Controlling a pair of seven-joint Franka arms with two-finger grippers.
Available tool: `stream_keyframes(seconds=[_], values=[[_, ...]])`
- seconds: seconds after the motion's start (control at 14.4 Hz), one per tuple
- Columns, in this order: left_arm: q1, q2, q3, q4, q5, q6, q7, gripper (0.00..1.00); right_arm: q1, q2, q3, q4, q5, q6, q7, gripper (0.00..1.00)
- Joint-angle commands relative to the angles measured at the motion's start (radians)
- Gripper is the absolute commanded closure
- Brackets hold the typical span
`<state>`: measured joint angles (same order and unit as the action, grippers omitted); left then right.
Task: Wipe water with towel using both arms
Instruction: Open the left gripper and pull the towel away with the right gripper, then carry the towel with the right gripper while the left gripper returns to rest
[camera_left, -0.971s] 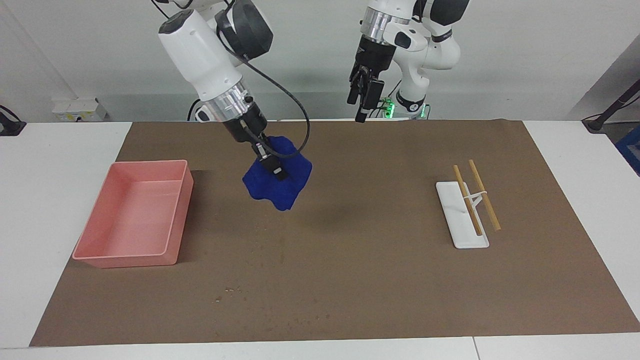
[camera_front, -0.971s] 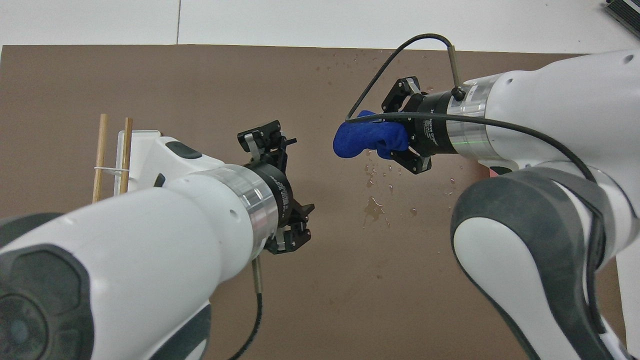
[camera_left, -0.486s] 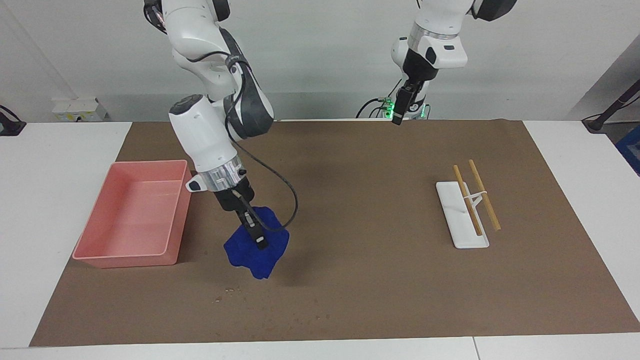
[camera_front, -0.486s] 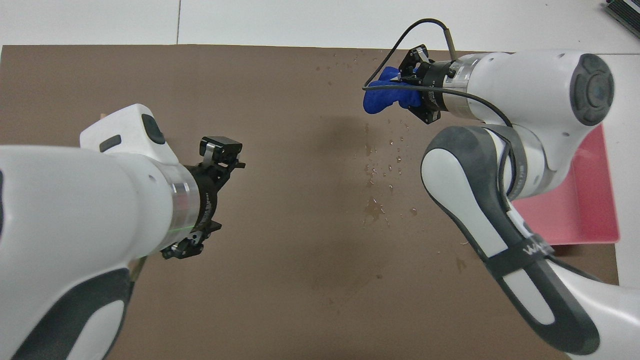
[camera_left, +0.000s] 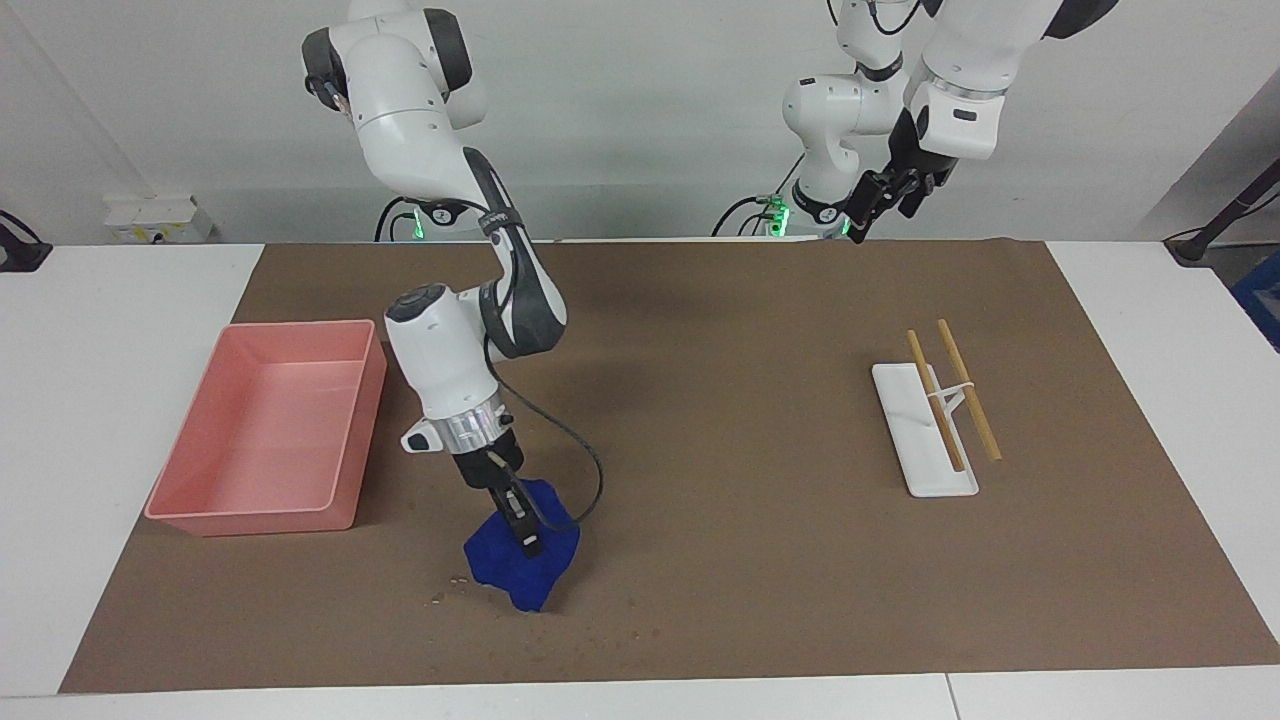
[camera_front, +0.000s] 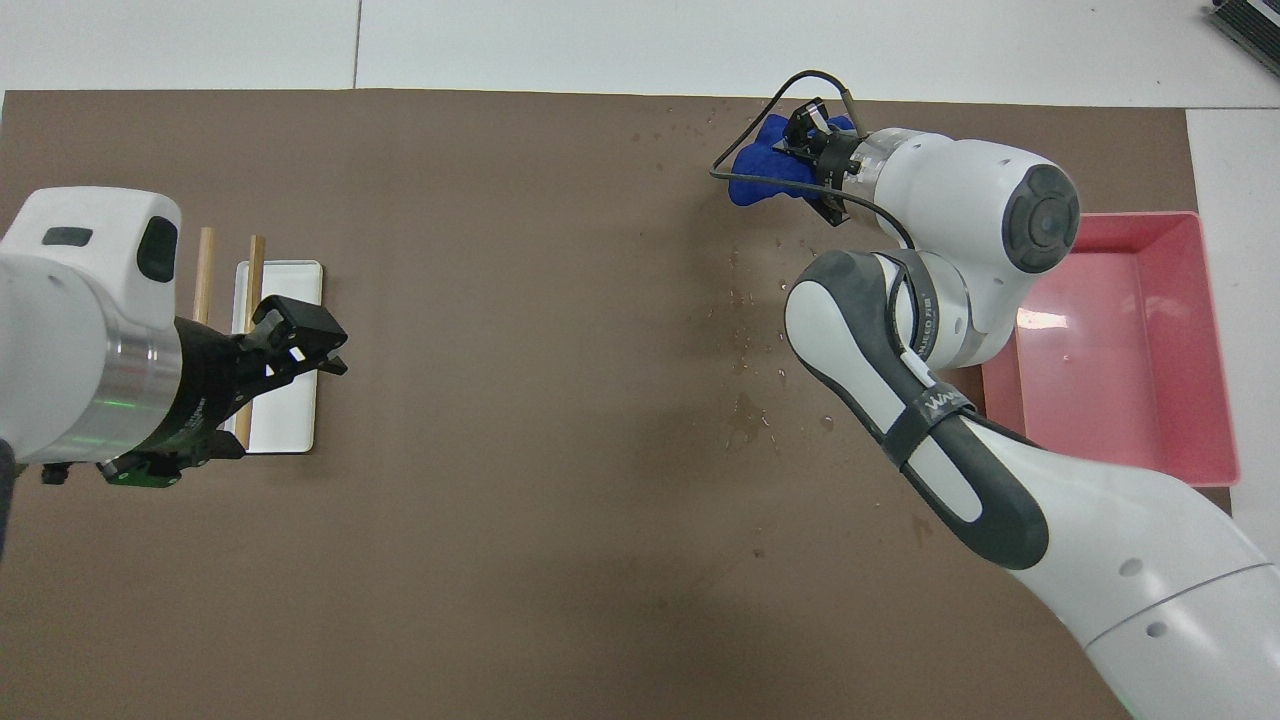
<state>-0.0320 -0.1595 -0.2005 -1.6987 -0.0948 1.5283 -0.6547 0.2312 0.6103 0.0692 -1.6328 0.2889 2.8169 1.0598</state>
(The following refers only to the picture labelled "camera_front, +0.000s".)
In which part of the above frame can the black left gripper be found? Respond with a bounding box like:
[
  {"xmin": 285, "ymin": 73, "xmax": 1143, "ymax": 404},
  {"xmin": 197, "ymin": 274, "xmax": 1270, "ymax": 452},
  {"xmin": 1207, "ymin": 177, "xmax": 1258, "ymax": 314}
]
[{"xmin": 100, "ymin": 296, "xmax": 349, "ymax": 488}]

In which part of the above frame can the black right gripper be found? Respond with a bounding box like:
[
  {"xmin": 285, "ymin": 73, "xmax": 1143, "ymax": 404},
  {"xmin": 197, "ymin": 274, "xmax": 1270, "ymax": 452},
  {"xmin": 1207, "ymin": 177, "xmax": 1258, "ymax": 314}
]
[{"xmin": 787, "ymin": 97, "xmax": 866, "ymax": 226}]

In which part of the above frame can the blue towel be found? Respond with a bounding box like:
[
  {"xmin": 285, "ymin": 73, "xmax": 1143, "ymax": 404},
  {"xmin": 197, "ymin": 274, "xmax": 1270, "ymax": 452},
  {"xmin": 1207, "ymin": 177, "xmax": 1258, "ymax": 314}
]
[{"xmin": 727, "ymin": 114, "xmax": 857, "ymax": 208}]

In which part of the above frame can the water puddle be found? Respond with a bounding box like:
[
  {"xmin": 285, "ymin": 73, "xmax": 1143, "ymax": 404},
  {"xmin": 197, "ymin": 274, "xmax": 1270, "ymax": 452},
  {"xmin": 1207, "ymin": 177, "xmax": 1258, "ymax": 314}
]
[{"xmin": 726, "ymin": 392, "xmax": 779, "ymax": 456}]

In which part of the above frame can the white rectangular tray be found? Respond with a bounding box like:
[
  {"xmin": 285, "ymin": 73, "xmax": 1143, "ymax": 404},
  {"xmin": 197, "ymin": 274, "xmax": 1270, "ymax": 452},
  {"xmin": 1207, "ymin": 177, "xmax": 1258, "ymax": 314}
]
[{"xmin": 232, "ymin": 260, "xmax": 324, "ymax": 454}]

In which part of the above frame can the long wooden rod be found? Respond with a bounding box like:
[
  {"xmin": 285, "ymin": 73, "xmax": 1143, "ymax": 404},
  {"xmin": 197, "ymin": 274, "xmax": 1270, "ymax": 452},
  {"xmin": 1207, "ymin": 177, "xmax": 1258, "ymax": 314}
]
[
  {"xmin": 235, "ymin": 235, "xmax": 267, "ymax": 448},
  {"xmin": 193, "ymin": 227, "xmax": 217, "ymax": 326}
]

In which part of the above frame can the brown table mat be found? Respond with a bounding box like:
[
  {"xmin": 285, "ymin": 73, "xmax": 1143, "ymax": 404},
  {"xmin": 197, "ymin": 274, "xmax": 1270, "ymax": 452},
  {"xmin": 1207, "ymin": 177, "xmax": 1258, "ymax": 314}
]
[{"xmin": 0, "ymin": 88, "xmax": 1259, "ymax": 720}]

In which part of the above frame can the pink plastic bin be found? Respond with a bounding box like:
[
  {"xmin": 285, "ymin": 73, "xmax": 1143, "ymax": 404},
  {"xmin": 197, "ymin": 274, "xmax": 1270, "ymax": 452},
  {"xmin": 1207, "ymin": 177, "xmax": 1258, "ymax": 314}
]
[{"xmin": 980, "ymin": 211, "xmax": 1241, "ymax": 488}]

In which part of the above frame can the grey ribbed device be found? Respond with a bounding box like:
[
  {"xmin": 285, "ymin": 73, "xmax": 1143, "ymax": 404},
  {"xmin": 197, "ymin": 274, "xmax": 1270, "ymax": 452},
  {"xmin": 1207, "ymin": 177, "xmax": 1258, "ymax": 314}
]
[{"xmin": 1207, "ymin": 0, "xmax": 1280, "ymax": 66}]

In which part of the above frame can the black velcro strap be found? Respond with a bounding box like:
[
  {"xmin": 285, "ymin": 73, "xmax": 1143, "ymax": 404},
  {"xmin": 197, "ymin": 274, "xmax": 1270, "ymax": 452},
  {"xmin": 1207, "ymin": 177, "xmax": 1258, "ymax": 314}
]
[{"xmin": 880, "ymin": 390, "xmax": 978, "ymax": 471}]

